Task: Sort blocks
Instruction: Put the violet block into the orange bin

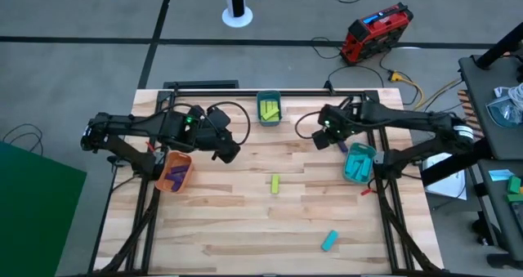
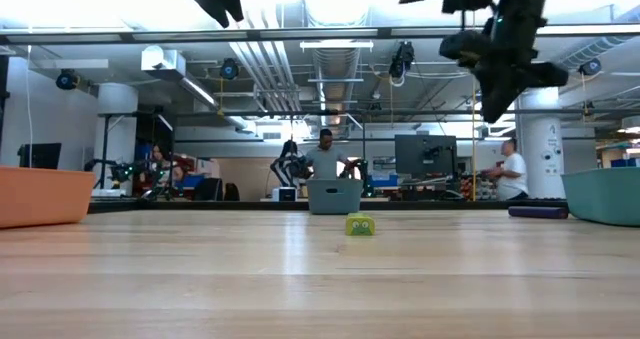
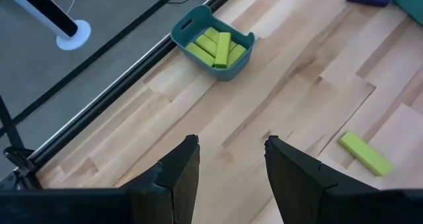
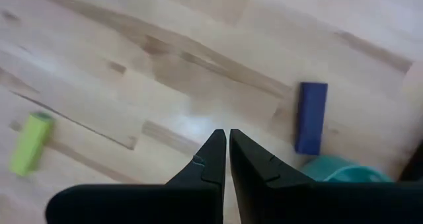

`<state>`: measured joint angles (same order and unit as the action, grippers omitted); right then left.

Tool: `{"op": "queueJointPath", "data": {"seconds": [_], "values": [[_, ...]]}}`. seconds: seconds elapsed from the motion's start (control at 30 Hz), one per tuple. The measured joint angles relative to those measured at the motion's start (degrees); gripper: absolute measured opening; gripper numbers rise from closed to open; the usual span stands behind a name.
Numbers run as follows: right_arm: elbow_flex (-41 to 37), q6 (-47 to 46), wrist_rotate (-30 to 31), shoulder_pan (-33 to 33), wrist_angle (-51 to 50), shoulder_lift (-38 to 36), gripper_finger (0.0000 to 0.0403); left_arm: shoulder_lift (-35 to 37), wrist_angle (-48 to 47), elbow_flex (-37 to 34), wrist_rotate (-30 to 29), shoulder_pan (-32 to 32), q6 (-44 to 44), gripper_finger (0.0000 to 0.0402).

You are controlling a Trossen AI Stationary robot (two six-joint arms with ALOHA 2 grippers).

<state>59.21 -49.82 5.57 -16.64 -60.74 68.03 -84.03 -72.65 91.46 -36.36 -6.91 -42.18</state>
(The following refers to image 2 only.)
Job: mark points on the shelf with coloured bins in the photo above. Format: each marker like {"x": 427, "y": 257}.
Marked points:
{"x": 200, "y": 166}

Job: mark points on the neighbour station robot arm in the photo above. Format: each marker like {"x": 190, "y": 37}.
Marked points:
{"x": 160, "y": 189}
{"x": 287, "y": 164}
{"x": 120, "y": 171}
{"x": 361, "y": 171}

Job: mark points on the black office chair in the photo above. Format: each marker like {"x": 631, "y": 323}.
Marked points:
{"x": 209, "y": 190}

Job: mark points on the small black monitor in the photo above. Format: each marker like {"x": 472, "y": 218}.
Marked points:
{"x": 40, "y": 156}

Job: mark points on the black aluminium frame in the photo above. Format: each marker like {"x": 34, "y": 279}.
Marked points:
{"x": 70, "y": 38}

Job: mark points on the shelf with small parts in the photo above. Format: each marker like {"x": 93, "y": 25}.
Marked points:
{"x": 472, "y": 189}

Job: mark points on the person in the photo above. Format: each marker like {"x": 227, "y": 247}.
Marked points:
{"x": 325, "y": 161}
{"x": 515, "y": 171}
{"x": 159, "y": 155}

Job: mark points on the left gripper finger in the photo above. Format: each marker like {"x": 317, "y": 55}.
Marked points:
{"x": 217, "y": 10}
{"x": 232, "y": 6}

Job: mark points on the orange plastic bin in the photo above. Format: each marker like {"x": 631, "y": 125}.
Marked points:
{"x": 42, "y": 196}

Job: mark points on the yellow-green frog-face block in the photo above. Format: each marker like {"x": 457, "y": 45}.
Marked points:
{"x": 360, "y": 225}

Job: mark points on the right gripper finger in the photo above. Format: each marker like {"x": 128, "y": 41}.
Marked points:
{"x": 506, "y": 94}
{"x": 487, "y": 96}

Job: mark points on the silver ribbed ventilation duct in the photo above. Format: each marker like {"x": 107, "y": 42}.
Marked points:
{"x": 335, "y": 64}
{"x": 600, "y": 44}

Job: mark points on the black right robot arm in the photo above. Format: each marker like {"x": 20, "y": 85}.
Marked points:
{"x": 520, "y": 19}

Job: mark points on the white round column with signs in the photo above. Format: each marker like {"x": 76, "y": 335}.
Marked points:
{"x": 545, "y": 149}

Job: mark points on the large teal plastic bin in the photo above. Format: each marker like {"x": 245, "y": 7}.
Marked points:
{"x": 605, "y": 196}

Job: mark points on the purple block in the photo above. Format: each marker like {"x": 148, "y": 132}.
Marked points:
{"x": 537, "y": 212}

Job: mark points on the small slate-blue plastic bin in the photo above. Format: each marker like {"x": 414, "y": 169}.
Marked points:
{"x": 334, "y": 196}

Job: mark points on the small white box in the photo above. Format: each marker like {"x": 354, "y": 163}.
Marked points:
{"x": 285, "y": 194}

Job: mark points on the white ceiling air unit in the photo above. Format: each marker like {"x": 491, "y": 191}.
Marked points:
{"x": 162, "y": 59}

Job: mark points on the large black monitor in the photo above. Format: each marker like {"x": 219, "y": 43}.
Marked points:
{"x": 425, "y": 154}

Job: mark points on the white ceiling light panel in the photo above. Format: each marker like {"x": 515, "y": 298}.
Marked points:
{"x": 336, "y": 45}

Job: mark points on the black bag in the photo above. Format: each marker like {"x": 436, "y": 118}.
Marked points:
{"x": 231, "y": 193}

